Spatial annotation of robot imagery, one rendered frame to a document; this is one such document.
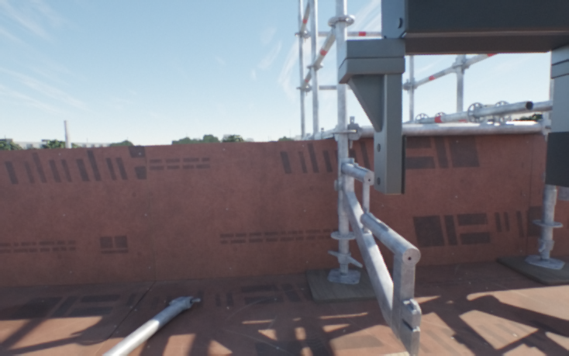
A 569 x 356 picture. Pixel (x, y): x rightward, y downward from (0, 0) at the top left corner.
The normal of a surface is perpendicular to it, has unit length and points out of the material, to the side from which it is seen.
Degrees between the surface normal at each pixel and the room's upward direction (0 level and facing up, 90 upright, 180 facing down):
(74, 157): 90
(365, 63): 90
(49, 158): 90
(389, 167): 90
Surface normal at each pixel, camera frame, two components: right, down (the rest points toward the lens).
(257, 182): 0.06, 0.10
